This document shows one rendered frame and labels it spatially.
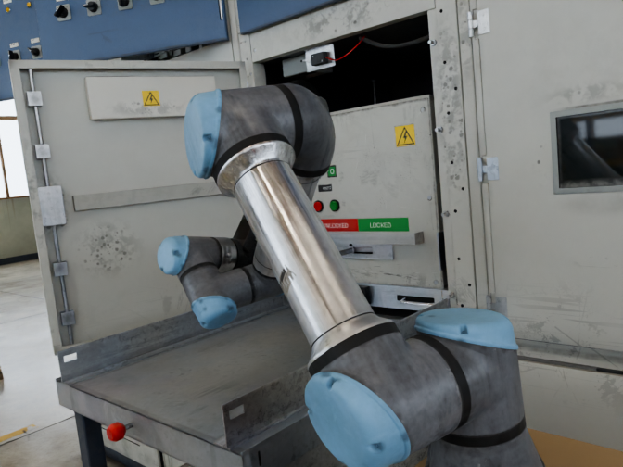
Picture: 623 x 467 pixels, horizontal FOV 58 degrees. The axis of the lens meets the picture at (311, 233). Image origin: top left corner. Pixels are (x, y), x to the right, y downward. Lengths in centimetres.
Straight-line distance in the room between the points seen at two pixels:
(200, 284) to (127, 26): 107
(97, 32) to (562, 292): 152
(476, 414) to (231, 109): 48
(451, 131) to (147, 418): 86
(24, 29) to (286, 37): 130
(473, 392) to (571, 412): 66
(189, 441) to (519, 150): 83
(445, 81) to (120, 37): 105
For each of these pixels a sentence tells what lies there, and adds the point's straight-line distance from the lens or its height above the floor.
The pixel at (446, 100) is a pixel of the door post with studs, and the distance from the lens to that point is 133.
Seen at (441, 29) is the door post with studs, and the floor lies 152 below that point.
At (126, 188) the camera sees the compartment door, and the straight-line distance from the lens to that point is 163.
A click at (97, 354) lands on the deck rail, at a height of 88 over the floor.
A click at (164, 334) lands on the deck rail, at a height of 88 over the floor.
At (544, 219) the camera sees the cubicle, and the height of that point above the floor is 110.
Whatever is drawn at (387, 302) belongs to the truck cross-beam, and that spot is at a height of 88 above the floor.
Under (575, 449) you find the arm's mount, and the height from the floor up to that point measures 84.
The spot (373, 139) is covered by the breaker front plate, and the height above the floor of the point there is 131.
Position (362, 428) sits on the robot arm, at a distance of 60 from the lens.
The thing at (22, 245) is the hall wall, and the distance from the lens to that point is 1277.
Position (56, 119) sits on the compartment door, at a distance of 161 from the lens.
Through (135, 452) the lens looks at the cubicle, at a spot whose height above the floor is 11.
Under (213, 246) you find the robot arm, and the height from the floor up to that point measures 111.
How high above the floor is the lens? 125
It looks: 6 degrees down
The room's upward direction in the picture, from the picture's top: 6 degrees counter-clockwise
